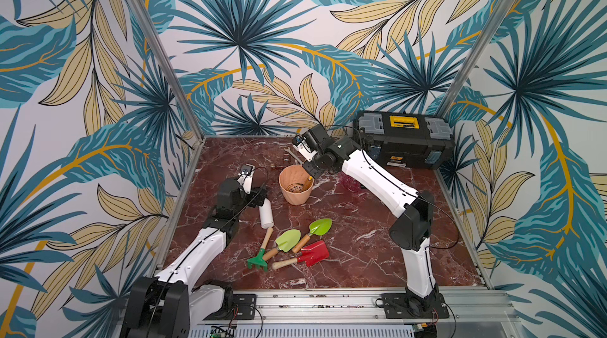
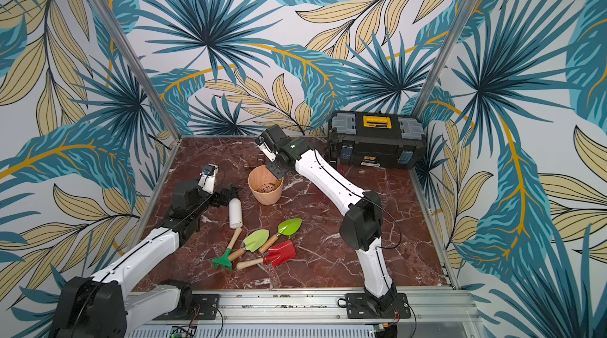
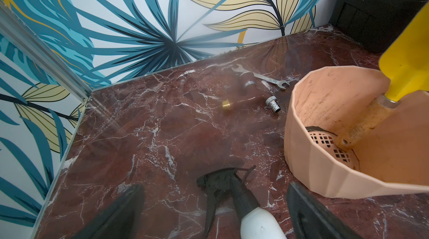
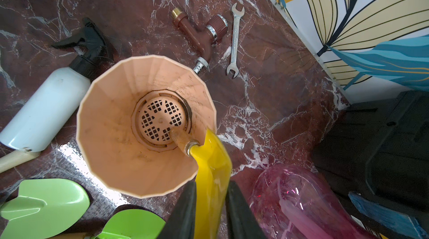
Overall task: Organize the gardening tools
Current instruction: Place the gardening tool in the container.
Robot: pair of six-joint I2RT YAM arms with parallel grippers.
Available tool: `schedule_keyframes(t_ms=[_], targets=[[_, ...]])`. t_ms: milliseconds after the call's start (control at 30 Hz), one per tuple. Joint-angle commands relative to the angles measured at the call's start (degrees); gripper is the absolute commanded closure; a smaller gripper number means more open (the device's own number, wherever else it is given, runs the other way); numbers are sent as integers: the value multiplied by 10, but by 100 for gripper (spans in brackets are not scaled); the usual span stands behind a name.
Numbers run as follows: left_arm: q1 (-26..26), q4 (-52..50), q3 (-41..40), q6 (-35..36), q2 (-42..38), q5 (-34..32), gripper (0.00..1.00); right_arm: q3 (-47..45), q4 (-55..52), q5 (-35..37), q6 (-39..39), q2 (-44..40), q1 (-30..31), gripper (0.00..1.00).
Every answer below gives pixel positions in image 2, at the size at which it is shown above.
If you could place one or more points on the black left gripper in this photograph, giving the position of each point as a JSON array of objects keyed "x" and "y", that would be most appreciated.
[{"x": 218, "y": 201}]

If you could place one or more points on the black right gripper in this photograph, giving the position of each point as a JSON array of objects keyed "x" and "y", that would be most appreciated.
[{"x": 275, "y": 168}]

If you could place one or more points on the terracotta plastic flower pot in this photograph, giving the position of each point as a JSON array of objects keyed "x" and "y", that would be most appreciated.
[{"x": 266, "y": 188}]

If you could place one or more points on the green toy trowel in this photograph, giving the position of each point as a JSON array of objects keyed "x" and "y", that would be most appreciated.
[{"x": 287, "y": 228}]

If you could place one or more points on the red toy shovel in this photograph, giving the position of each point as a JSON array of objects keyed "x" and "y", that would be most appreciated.
[{"x": 277, "y": 255}]

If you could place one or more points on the green toy rake wooden handle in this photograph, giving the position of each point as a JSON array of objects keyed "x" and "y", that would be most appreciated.
[{"x": 223, "y": 261}]

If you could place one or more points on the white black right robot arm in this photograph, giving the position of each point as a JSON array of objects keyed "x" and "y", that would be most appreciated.
[{"x": 362, "y": 214}]

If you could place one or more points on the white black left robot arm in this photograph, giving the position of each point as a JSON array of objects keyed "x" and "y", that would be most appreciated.
[{"x": 102, "y": 305}]

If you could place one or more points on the white trigger spray bottle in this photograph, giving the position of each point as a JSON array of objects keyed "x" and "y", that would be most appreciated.
[{"x": 235, "y": 213}]

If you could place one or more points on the black deli toolbox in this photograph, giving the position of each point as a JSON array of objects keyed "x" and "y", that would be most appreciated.
[{"x": 374, "y": 140}]

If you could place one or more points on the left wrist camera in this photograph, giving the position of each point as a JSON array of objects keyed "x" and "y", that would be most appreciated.
[{"x": 208, "y": 177}]

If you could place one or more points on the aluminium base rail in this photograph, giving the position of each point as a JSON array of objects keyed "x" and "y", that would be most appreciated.
[{"x": 321, "y": 312}]

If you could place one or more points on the aluminium corner post left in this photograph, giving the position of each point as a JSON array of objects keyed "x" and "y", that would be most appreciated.
[{"x": 129, "y": 55}]

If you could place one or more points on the aluminium corner post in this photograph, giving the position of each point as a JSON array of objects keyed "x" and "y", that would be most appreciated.
[
  {"x": 129, "y": 55},
  {"x": 453, "y": 34}
]

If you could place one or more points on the aluminium corner post right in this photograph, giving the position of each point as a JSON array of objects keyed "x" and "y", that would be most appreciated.
[{"x": 453, "y": 34}]

